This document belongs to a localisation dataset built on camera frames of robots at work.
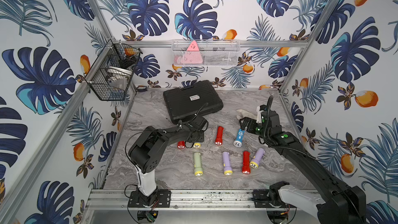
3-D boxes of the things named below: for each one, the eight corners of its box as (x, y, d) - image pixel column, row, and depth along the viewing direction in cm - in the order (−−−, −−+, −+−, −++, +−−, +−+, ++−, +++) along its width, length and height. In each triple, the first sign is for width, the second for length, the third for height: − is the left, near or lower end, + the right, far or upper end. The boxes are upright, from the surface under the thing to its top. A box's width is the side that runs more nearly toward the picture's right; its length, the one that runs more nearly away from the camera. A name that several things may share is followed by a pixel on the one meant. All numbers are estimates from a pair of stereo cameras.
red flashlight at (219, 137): (214, 144, 95) (215, 142, 92) (217, 128, 102) (217, 125, 100) (221, 146, 94) (222, 143, 92) (223, 129, 102) (224, 126, 100)
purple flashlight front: (223, 174, 84) (224, 173, 81) (222, 153, 91) (222, 151, 89) (231, 175, 84) (232, 173, 81) (229, 153, 91) (230, 151, 89)
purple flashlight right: (248, 165, 87) (250, 163, 84) (258, 148, 93) (259, 146, 90) (255, 170, 85) (257, 168, 83) (265, 152, 91) (266, 150, 89)
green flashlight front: (193, 176, 83) (193, 174, 81) (194, 154, 90) (194, 152, 88) (202, 176, 83) (202, 174, 81) (202, 154, 90) (202, 152, 88)
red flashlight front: (242, 173, 84) (243, 172, 82) (242, 152, 92) (243, 150, 89) (249, 175, 84) (250, 173, 81) (248, 153, 91) (250, 151, 89)
